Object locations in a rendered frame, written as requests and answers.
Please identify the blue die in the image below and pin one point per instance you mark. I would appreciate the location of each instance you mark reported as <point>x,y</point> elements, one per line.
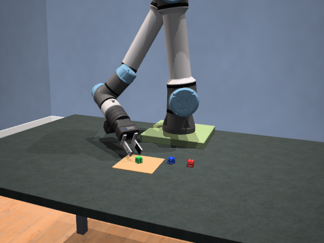
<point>171,160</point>

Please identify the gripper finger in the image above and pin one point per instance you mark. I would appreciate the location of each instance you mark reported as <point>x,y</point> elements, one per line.
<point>135,143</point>
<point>125,145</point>

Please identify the orange flat mat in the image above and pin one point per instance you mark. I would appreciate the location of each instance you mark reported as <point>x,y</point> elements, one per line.
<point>149,165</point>

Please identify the red die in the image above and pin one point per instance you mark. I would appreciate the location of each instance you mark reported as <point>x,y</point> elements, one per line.
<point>190,163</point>

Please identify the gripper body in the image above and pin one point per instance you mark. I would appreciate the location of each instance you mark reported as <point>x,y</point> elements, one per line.
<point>117,120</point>

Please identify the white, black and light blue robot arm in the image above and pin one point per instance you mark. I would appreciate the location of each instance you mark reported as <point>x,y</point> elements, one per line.
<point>182,98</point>

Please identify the green die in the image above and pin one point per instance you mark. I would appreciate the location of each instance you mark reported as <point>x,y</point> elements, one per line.
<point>138,159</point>

